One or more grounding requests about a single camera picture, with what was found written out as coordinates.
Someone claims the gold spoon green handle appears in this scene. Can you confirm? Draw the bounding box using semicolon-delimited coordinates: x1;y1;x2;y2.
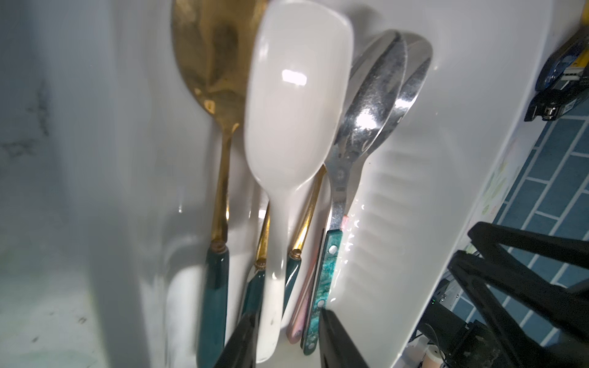
240;203;271;317
283;166;326;311
171;1;268;367

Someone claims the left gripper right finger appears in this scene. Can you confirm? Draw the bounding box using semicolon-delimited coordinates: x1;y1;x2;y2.
319;308;368;368

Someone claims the white ceramic spoon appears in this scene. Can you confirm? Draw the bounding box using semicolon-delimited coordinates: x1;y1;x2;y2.
245;1;354;363

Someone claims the steel spoon green marbled handle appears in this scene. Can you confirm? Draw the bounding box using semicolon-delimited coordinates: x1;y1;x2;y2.
301;30;407;356

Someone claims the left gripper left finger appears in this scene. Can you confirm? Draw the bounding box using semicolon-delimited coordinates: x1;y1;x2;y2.
213;312;259;368

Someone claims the white plastic storage box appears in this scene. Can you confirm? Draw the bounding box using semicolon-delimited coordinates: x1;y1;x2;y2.
1;1;584;367

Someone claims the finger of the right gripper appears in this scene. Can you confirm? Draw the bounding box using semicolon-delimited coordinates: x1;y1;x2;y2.
467;222;588;269
449;251;588;367

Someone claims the steel spoon pink handle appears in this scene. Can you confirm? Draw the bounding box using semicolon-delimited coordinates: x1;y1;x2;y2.
286;31;434;345

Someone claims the blue black stapler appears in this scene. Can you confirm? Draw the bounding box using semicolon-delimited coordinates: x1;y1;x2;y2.
524;25;588;121

